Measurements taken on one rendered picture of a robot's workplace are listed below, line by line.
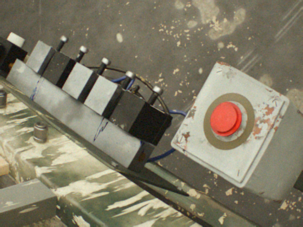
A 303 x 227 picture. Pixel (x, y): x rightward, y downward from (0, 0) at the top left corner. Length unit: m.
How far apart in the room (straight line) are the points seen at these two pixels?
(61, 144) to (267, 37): 0.97
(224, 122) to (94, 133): 0.39
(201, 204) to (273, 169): 0.83
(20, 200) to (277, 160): 0.36
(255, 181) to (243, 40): 1.16
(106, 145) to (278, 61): 0.85
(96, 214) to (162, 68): 1.15
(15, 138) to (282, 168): 0.43
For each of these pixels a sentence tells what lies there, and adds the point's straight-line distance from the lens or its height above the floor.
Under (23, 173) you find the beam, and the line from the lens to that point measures 0.99.
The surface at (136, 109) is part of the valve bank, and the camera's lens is 1.05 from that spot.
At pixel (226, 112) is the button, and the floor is 0.95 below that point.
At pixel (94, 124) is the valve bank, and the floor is 0.74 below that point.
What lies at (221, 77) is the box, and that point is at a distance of 0.80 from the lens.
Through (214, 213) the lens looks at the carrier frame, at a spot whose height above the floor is 0.18.
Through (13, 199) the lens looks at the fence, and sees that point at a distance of 0.90.
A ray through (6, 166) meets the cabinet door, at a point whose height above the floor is 0.89.
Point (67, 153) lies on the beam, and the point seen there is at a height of 0.84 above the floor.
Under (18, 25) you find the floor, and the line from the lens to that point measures 2.48.
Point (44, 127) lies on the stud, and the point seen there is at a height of 0.87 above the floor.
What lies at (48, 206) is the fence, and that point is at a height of 0.91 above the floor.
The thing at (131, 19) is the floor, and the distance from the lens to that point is 2.12.
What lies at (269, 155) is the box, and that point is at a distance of 0.77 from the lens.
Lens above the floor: 1.61
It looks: 55 degrees down
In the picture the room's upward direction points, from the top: 62 degrees counter-clockwise
